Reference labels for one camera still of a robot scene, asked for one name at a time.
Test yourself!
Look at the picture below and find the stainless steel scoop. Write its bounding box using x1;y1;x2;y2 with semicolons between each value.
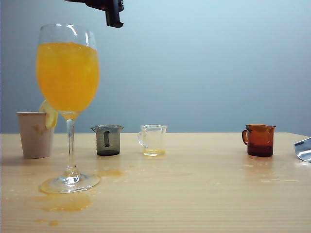
294;137;311;162

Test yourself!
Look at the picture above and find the wine glass with orange juice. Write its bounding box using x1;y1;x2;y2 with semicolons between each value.
35;23;102;194

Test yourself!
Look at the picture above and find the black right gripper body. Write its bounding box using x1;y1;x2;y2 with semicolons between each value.
63;0;112;12

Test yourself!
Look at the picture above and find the amber glass measuring cup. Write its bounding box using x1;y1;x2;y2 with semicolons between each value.
242;124;277;157

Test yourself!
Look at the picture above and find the grey glass measuring cup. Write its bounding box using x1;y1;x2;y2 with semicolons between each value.
91;125;124;156

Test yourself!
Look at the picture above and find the yellow lemon slice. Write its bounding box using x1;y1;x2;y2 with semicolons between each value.
38;100;59;129

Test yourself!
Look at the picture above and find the white paper cup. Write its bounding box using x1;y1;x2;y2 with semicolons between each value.
16;111;55;159

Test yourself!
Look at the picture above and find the clear glass measuring cup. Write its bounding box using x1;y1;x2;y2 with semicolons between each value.
137;124;169;157

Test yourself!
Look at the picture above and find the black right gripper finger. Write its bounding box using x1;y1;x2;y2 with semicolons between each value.
104;0;124;28

